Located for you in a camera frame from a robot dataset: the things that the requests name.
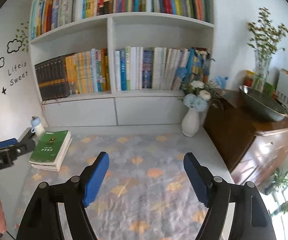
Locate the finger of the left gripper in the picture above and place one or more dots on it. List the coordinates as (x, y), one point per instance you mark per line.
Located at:
(21, 148)
(8, 142)

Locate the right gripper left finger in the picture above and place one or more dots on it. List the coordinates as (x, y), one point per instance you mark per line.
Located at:
(41, 219)

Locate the green fables book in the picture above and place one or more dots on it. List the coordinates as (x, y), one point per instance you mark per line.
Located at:
(49, 146)

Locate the red puppet adventure book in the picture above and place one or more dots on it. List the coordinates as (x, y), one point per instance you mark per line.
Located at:
(57, 166)

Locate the white cup blue lid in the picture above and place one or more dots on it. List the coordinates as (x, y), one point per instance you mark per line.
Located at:
(37, 127)

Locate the brown wooden side cabinet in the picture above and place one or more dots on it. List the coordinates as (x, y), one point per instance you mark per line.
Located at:
(250, 147)

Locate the patterned ginkgo tablecloth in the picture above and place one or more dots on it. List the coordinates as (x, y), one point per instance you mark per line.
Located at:
(146, 193)

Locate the white ceramic vase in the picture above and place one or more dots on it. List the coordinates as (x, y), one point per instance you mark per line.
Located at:
(190, 123)

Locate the dark metal bowl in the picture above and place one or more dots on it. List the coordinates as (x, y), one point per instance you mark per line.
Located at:
(262, 105)

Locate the shelf book row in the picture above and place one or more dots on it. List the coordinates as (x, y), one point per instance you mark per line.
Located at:
(135, 68)
(47, 15)

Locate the blue artificial flowers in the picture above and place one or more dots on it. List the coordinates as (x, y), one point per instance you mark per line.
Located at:
(200, 95)

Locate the glass vase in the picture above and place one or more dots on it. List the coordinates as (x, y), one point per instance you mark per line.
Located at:
(262, 63)

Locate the green potted plant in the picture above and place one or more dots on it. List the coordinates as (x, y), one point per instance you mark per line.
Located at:
(265, 37)

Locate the upper shelf book row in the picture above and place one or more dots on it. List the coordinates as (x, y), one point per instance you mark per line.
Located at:
(47, 15)

